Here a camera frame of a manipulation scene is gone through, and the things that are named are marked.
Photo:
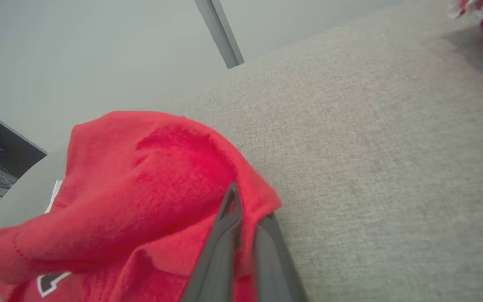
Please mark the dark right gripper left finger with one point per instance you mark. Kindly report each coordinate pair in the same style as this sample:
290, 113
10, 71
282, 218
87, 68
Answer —
220, 251

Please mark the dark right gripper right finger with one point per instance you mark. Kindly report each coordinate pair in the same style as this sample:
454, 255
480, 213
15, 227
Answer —
273, 268

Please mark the red jersey with white sleeves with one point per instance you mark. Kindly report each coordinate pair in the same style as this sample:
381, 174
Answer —
141, 188

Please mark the grey fabric sofa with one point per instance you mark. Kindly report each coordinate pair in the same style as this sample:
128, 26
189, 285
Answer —
371, 167

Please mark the grey partition post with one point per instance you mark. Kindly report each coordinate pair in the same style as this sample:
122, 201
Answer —
220, 33

